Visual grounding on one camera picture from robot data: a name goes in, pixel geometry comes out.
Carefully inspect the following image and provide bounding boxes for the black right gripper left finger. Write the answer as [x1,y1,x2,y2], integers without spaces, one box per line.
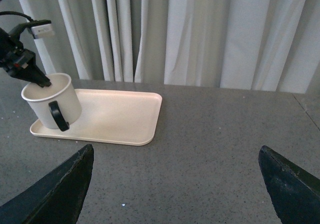
[0,144,94,223]

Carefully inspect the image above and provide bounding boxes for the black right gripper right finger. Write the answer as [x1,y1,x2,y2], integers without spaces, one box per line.
[258,145,320,223]

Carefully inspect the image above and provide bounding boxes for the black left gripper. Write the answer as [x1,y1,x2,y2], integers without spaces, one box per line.
[0,27,51,88]

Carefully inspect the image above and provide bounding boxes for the white smiley mug black handle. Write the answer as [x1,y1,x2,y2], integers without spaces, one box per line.
[21,73,82,131]

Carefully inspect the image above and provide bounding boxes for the cream rectangular plastic tray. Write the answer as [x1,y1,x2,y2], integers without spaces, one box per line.
[29,89,162,146]

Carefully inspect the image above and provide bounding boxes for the white pleated curtain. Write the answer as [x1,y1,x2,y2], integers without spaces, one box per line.
[0,0,320,94]

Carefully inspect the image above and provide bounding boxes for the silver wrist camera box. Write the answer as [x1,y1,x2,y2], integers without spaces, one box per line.
[27,20,55,39]

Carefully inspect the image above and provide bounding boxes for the black camera cable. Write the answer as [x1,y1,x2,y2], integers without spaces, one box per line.
[0,11,36,22]

